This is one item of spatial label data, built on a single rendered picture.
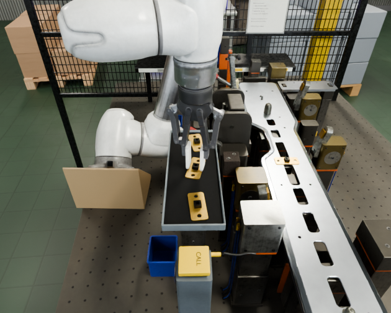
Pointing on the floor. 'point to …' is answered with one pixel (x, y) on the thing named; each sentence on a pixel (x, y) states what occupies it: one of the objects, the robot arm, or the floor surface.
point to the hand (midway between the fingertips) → (195, 156)
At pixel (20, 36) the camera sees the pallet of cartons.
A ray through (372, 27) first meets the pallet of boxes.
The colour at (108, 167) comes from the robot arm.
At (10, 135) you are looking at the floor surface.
